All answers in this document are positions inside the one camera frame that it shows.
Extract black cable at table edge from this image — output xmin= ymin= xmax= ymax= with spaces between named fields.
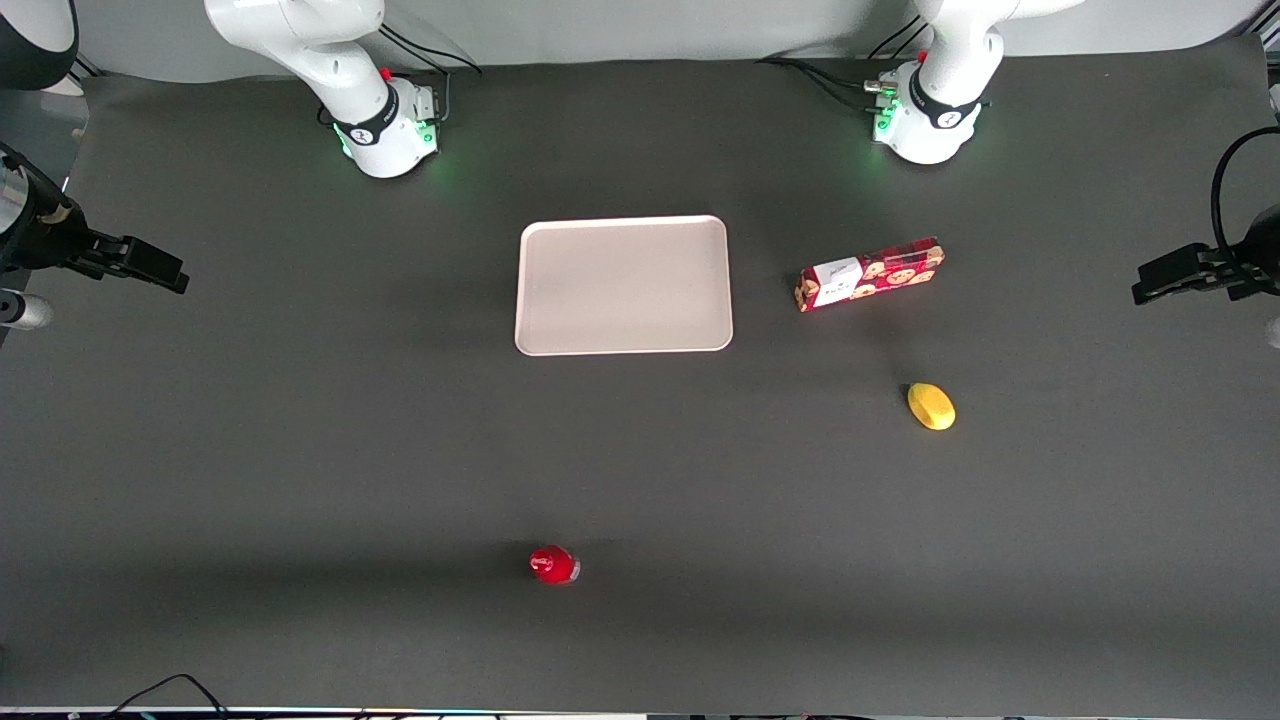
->
xmin=105 ymin=674 xmax=231 ymax=720

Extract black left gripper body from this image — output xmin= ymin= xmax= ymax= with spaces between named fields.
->
xmin=1205 ymin=205 xmax=1280 ymax=301

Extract black arm base cables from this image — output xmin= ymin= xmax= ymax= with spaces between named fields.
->
xmin=758 ymin=15 xmax=936 ymax=116
xmin=378 ymin=24 xmax=483 ymax=127

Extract yellow lemon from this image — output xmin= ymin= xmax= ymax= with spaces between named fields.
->
xmin=907 ymin=382 xmax=957 ymax=432

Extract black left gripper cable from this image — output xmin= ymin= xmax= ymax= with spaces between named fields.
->
xmin=1211 ymin=127 xmax=1280 ymax=263

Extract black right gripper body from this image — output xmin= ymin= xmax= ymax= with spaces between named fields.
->
xmin=5 ymin=203 xmax=107 ymax=278

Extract black left arm base cables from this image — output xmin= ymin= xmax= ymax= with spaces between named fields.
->
xmin=758 ymin=15 xmax=936 ymax=116

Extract red coke bottle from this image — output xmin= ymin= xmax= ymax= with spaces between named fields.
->
xmin=528 ymin=545 xmax=582 ymax=587

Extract beige rectangular plastic tray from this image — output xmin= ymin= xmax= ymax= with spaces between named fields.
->
xmin=514 ymin=215 xmax=735 ymax=357

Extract dark grey table mat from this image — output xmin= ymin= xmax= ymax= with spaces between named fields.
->
xmin=0 ymin=35 xmax=1280 ymax=717

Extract red cookie box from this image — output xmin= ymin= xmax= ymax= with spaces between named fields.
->
xmin=795 ymin=236 xmax=947 ymax=314

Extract black right arm base cables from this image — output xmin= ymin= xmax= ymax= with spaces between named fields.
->
xmin=378 ymin=24 xmax=483 ymax=127

